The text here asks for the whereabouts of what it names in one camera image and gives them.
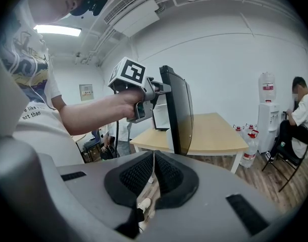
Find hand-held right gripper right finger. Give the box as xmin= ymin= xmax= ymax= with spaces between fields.
xmin=143 ymin=150 xmax=283 ymax=242

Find white printed t-shirt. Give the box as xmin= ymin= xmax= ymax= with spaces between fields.
xmin=0 ymin=16 xmax=86 ymax=166

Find person's left forearm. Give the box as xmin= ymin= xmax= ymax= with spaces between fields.
xmin=58 ymin=93 xmax=124 ymax=136

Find person's left hand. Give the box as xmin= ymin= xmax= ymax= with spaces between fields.
xmin=118 ymin=88 xmax=146 ymax=121

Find round beige table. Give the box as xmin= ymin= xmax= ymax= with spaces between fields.
xmin=71 ymin=133 xmax=88 ymax=144

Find black and white backpack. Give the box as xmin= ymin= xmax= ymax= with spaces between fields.
xmin=100 ymin=145 xmax=117 ymax=161

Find black folding chair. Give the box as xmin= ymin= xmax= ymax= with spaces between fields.
xmin=261 ymin=125 xmax=308 ymax=193

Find grey wall electrical box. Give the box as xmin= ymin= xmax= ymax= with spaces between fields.
xmin=79 ymin=84 xmax=95 ymax=102

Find clear water jug red cap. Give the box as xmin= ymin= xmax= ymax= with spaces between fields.
xmin=232 ymin=124 xmax=245 ymax=137
xmin=244 ymin=123 xmax=257 ymax=136
xmin=239 ymin=129 xmax=260 ymax=168

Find black cable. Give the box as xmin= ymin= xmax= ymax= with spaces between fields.
xmin=115 ymin=119 xmax=120 ymax=159

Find person's left white shoe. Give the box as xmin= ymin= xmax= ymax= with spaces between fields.
xmin=137 ymin=197 xmax=152 ymax=211

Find large dispenser water bottle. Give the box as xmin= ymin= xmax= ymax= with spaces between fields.
xmin=258 ymin=72 xmax=277 ymax=103

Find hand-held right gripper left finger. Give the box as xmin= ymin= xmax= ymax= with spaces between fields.
xmin=39 ymin=150 xmax=155 ymax=242

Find ceiling light panel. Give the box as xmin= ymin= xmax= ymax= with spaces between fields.
xmin=33 ymin=24 xmax=82 ymax=37

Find blue chair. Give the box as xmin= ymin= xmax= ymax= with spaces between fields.
xmin=82 ymin=130 xmax=102 ymax=161

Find white water dispenser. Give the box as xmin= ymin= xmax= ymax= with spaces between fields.
xmin=256 ymin=102 xmax=281 ymax=154

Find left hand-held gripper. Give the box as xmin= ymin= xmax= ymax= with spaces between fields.
xmin=108 ymin=56 xmax=172 ymax=124

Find white air conditioner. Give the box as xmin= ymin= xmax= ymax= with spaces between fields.
xmin=103 ymin=0 xmax=162 ymax=38

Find person's head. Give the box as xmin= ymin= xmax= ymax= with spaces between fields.
xmin=27 ymin=0 xmax=94 ymax=24

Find light wooden table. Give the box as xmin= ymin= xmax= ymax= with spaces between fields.
xmin=129 ymin=112 xmax=250 ymax=174

